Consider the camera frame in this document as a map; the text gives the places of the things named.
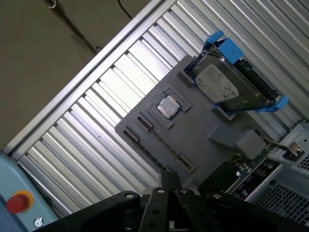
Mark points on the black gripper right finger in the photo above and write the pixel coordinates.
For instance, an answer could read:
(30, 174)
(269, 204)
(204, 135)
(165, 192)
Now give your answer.
(190, 210)

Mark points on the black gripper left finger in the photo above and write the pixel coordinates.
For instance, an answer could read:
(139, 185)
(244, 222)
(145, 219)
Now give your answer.
(154, 210)

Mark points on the grey plastic parts rack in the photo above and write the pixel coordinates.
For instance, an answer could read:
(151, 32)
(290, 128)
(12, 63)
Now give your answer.
(193, 135)

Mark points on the silver CPU chip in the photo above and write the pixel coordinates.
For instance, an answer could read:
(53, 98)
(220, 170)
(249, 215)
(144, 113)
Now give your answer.
(168, 106)

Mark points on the hard disk in blue carrier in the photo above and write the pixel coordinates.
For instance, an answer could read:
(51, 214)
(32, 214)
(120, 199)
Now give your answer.
(217, 84)

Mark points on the pale blue teach pendant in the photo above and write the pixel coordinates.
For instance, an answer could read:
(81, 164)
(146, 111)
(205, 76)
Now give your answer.
(14, 174)

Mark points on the graphics card with metal bracket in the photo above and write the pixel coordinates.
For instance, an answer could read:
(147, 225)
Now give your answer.
(256, 166)

